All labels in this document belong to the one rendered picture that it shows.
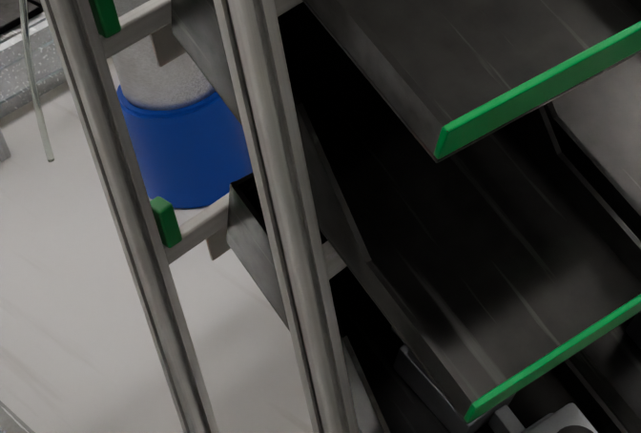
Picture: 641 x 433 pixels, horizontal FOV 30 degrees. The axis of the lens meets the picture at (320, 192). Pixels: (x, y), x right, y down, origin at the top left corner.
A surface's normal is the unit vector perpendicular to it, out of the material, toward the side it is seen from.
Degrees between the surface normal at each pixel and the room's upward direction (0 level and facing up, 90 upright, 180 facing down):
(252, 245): 90
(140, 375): 0
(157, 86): 90
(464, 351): 25
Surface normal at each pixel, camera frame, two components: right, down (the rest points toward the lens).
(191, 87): 0.49, 0.47
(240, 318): -0.15, -0.78
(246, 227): -0.82, 0.44
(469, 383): 0.10, -0.52
